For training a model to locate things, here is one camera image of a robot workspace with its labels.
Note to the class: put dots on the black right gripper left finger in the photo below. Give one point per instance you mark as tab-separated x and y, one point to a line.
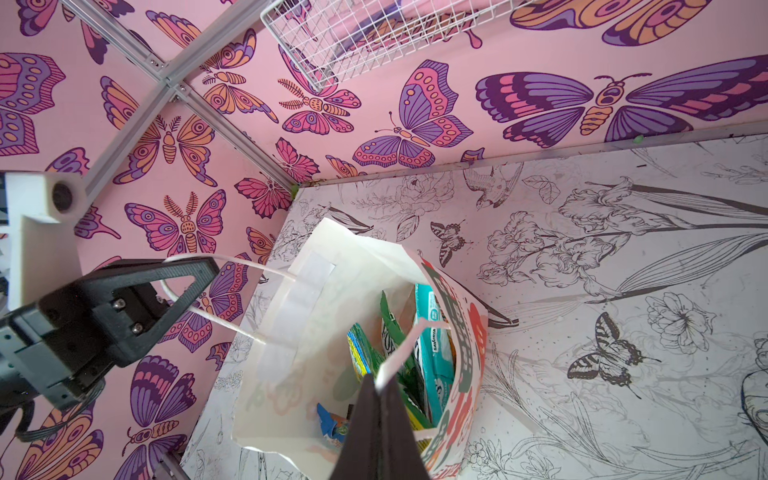
361	452

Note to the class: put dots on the teal Fox's fruits bag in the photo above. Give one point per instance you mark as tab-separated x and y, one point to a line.
435	354

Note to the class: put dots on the green Fox's spring tea bag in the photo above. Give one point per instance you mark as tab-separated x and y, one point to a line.
368	360

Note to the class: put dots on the blue snack packet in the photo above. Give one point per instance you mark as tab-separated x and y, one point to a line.
334	428

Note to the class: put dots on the white paper bag with flower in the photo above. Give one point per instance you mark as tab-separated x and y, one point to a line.
300	359

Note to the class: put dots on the white wire basket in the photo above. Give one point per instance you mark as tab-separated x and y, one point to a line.
333	41

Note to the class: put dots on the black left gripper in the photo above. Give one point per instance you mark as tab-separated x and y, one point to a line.
61	345

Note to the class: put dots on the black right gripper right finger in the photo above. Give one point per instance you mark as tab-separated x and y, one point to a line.
401	459

